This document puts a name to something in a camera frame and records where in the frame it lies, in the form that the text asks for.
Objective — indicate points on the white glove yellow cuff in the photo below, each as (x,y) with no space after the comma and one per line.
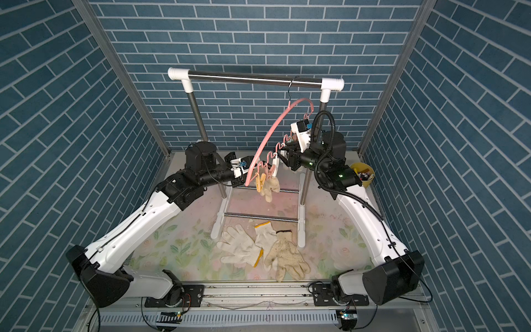
(265,238)

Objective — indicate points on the white cotton glove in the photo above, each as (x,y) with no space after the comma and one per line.
(240,247)

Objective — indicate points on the beige cotton glove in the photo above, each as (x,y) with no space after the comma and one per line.
(270,186)

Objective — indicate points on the metal clothes drying rack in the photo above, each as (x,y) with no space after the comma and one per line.
(234,106)

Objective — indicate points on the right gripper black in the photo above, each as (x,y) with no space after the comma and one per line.
(295,156)

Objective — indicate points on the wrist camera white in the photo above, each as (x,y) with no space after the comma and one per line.
(302,130)
(240,166)

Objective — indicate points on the beige glove dark cuff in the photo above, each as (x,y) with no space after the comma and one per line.
(289,259)

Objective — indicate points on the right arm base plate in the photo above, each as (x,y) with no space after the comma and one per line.
(327,295)

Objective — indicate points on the aluminium front rail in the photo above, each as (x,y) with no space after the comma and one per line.
(260,306)

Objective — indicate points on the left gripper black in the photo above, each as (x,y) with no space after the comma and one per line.
(237,182)

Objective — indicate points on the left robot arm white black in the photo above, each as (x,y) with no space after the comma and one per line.
(100,265)

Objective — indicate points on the yellow cup with pens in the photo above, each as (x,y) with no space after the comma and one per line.
(364,172)

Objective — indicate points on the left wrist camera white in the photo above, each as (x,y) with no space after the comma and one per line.
(240,166)

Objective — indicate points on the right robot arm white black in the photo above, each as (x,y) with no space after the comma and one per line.
(396,270)

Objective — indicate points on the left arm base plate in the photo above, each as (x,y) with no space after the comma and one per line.
(188,296)

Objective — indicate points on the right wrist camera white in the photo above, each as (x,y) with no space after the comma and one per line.
(302,130)

